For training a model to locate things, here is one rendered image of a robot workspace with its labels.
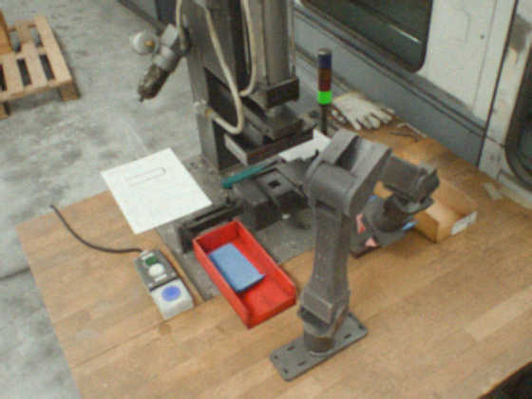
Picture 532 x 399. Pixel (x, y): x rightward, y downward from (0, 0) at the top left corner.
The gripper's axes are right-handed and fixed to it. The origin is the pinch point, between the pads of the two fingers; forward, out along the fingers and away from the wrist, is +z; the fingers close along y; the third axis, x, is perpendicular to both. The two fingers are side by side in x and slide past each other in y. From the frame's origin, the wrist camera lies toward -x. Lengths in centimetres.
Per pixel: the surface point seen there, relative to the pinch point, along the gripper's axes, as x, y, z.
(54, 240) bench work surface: 59, 37, 30
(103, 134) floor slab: -5, 156, 191
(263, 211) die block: 15.4, 17.5, 8.6
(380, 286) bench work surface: 4.7, -11.5, -1.7
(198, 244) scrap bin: 33.0, 16.8, 10.8
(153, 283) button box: 45.8, 12.8, 12.0
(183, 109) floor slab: -57, 153, 184
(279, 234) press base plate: 13.1, 11.5, 11.6
